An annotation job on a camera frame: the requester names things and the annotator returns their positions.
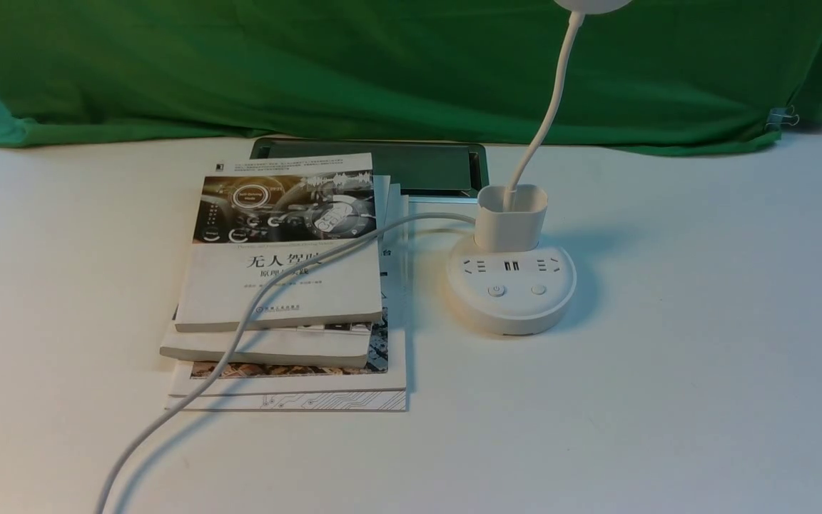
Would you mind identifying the white desk lamp with sockets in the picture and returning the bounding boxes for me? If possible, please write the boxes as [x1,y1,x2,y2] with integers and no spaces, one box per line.
[445,1,626,336]

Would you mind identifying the white book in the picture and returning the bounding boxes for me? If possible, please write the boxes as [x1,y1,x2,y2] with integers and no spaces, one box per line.
[159,171,390,368]
[173,153,390,333]

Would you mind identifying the top white book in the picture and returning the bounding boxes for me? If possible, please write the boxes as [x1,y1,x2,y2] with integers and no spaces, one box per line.
[173,153,390,333]

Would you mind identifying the bottom book with circuit pattern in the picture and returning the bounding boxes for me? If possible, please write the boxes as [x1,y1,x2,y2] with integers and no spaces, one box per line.
[186,227,408,412]

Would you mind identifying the green backdrop cloth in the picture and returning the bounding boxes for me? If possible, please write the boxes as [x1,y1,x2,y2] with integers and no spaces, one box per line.
[0,1,822,156]

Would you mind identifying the metal binder clip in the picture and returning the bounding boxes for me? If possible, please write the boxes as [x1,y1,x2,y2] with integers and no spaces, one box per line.
[764,105,801,131]

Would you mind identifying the white lamp power cable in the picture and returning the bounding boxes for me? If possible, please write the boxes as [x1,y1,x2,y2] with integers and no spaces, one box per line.
[94,212,477,514]

